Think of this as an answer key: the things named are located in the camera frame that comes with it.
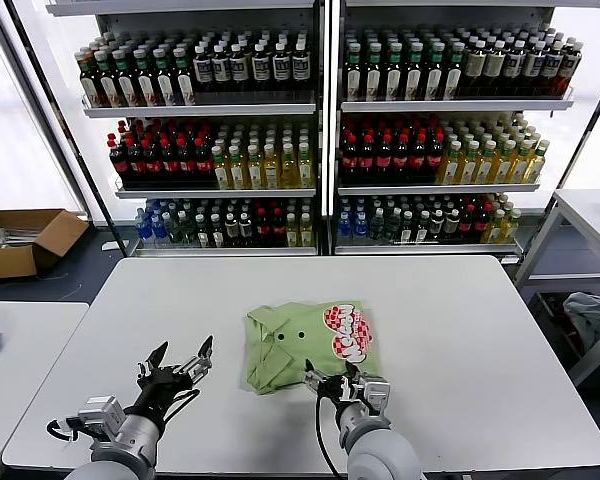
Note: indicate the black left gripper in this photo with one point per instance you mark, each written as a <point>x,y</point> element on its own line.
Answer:
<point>165,390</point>

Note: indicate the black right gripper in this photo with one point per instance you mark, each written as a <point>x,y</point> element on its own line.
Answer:
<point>334,391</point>

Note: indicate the light green polo shirt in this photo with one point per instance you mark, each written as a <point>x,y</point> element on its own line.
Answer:
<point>300,360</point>

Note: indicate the green tinted water bottle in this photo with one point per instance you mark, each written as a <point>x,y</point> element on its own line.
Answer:
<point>185,229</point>
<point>172,230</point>
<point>377,227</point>
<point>393,227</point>

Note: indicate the dark bottle white cap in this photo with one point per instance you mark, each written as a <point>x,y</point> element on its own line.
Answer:
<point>218,232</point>
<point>203,232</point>
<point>408,229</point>
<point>423,229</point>

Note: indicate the blue drink bottle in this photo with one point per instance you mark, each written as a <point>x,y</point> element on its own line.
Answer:
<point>156,230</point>
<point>141,227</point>
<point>346,226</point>
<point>362,226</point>

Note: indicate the dark bottle pale label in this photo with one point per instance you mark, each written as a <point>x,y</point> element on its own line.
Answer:
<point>232,231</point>
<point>437,227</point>
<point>452,226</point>
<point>246,231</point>

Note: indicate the low white side table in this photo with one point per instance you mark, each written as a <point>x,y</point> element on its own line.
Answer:
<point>30,340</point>

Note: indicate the yellow tea bottle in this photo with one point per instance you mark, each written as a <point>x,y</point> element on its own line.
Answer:
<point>306,169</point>
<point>469,165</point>
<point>537,162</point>
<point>272,170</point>
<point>222,170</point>
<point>238,170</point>
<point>451,165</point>
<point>504,164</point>
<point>307,231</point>
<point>290,169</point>
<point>486,165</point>
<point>513,227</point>
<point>293,231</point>
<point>498,228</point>
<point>521,163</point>
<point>256,170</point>

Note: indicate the cola bottle red cap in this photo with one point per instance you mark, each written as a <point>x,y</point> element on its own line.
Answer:
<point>468,226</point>
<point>418,160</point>
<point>119,162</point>
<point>279,229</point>
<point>350,160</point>
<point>153,162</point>
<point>435,160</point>
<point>366,160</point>
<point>136,162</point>
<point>483,226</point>
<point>204,162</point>
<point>170,162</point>
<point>264,230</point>
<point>401,160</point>
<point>384,160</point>
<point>187,162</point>

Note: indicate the brown cardboard box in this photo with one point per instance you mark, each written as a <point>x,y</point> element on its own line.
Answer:
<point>55,240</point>

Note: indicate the grey metal rods bundle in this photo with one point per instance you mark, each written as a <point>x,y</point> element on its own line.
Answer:
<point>5,235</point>

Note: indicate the black storage crate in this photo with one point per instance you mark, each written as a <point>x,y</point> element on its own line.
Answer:
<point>547,305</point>

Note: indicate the grey drinks shelf rack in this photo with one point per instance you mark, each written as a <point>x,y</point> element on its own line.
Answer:
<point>205,109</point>
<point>455,106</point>

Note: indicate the grey crumpled cloth pile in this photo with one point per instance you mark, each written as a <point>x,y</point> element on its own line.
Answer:
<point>587,320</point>

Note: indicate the dark tea bottle green cap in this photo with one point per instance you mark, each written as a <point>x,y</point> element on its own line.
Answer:
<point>146,81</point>
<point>415,75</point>
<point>165,80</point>
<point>126,81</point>
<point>455,74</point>
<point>185,79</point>
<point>107,82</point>
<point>436,75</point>
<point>89,82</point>
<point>354,75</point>
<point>395,75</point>
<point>374,75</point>

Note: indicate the dark bottle blue white label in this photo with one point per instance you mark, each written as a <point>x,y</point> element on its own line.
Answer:
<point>262,69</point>
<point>573,64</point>
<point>554,65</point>
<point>516,66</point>
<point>301,68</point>
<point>535,66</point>
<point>222,70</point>
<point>204,70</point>
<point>282,68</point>
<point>240,69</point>

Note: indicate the dark bottle beige label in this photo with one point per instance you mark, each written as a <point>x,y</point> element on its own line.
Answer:
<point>476,67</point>
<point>496,66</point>

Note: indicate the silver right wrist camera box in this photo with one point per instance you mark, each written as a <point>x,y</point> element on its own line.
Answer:
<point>375,395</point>

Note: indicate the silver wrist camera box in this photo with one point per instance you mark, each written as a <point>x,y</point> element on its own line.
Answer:
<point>375,395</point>
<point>100,410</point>

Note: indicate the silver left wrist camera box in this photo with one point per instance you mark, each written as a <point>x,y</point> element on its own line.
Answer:
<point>100,410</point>

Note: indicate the dark window frame post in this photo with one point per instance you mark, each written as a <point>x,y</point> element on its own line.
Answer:
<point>77,150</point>
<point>576,150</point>

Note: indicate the grey window frame post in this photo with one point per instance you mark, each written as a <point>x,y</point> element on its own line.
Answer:
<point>36,100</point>

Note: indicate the white metal frame side table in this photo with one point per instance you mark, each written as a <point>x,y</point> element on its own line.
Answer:
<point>580,200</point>

